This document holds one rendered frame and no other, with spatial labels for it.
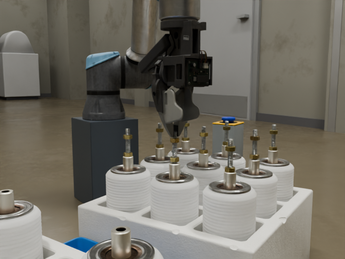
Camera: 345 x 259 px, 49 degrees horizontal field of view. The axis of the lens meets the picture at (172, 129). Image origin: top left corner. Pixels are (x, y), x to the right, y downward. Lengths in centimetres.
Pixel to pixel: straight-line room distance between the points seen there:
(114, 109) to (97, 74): 13
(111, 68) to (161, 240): 75
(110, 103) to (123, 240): 92
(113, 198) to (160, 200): 12
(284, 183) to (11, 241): 57
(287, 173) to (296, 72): 278
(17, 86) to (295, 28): 539
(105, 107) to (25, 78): 639
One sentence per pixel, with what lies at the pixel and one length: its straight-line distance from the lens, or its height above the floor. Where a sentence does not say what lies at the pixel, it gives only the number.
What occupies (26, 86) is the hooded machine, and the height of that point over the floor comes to 25.
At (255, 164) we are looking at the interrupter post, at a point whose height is 27.
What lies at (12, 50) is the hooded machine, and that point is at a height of 91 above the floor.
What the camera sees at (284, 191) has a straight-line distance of 89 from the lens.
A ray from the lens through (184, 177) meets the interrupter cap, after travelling 75.
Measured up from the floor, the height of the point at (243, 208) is 23.
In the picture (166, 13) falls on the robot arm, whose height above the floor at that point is 56.
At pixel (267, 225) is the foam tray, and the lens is 73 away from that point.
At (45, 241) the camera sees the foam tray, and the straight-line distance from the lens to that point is 68.
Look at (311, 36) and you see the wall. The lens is 355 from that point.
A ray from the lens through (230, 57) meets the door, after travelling 413.
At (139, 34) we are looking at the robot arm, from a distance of 126.
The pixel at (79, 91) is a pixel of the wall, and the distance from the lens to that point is 741.
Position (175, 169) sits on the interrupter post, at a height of 27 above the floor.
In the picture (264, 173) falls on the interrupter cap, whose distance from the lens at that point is 80.
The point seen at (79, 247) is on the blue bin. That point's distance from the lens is 84.
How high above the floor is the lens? 45
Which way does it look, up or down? 8 degrees down
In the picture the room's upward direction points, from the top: straight up
